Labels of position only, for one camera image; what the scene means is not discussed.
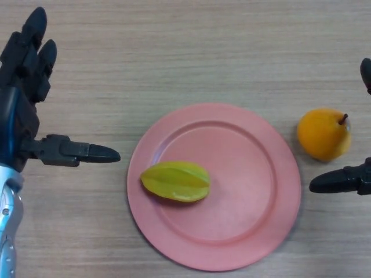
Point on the yellow starfruit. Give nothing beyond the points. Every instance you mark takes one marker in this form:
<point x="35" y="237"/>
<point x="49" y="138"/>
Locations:
<point x="176" y="181"/>

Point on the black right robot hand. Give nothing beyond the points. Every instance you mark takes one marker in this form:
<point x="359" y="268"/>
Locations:
<point x="336" y="182"/>

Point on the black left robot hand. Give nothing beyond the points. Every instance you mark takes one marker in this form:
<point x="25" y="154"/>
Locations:
<point x="20" y="87"/>

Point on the pink round plate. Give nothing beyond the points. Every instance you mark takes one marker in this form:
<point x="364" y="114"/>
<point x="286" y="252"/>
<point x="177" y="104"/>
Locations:
<point x="243" y="188"/>

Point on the orange yellow pear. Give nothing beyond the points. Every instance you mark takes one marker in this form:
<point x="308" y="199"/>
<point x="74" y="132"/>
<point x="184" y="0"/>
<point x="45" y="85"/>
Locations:
<point x="321" y="133"/>

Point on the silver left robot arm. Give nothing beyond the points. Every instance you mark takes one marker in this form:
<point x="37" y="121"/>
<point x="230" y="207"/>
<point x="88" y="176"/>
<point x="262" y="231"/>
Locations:
<point x="8" y="217"/>

